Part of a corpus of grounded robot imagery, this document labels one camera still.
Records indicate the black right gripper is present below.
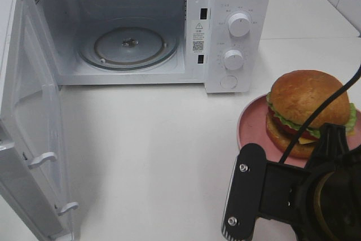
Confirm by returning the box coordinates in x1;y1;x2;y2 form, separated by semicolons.
293;124;360;240

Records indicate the pink round plate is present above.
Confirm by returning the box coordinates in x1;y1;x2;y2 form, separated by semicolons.
237;95;360;168

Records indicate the burger with lettuce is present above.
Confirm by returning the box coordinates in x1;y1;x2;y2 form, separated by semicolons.
266;70;357;159

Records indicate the round white door button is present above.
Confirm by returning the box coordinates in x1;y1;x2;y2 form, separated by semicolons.
220;76;237;89

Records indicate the lower white microwave knob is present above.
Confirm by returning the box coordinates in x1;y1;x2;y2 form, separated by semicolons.
223;49;244;71

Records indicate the white microwave knob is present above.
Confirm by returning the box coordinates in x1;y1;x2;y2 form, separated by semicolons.
223;49;244;71
227;11;251;37

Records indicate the upper white microwave knob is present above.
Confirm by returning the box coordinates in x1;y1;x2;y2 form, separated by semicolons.
227;11;251;37

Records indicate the white microwave oven body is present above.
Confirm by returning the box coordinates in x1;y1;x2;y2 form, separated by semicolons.
42;0;268;93

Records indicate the white warning label sticker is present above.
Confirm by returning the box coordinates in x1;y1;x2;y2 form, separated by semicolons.
191;20;208;54

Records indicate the glass microwave turntable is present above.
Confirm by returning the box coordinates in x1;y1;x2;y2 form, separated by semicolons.
78;17;184;71

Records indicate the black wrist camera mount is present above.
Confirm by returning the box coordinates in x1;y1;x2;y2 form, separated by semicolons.
222;143;310;240

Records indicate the black camera cable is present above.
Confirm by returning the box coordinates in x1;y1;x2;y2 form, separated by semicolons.
279;63;361;165

